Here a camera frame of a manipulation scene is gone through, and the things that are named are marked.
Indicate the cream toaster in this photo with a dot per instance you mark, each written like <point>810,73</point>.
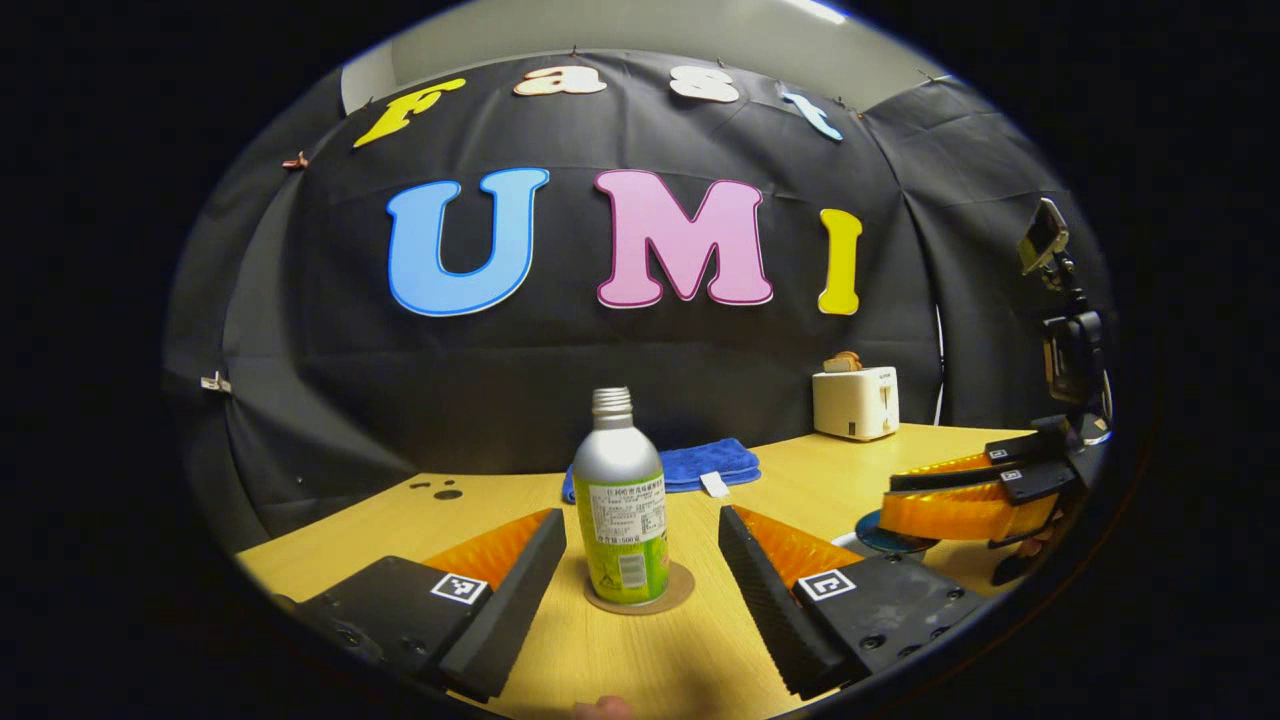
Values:
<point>850,405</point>

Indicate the bread slice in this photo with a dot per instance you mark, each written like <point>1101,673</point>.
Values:
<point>842,362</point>

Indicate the blue folded towel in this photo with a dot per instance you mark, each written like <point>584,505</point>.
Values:
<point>700,462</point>

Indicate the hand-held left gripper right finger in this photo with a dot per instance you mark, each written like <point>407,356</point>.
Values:
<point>765,600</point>

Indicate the silver clip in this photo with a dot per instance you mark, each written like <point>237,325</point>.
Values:
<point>215,382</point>

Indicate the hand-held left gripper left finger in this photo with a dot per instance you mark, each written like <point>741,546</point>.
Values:
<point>505,610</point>

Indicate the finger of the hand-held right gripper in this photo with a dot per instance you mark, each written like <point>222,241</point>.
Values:
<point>1010,452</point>
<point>950,512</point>

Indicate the round brown coaster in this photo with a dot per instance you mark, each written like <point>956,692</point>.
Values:
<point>678,592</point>

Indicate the pink clip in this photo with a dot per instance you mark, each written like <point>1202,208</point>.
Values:
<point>295,161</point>

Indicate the teal teacup lid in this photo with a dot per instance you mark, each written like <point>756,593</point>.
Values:
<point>885,535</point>

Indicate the black backdrop cloth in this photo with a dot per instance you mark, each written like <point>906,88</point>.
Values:
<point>600,380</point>

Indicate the silver green label water bottle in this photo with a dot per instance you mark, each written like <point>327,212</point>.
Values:
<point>620,480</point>

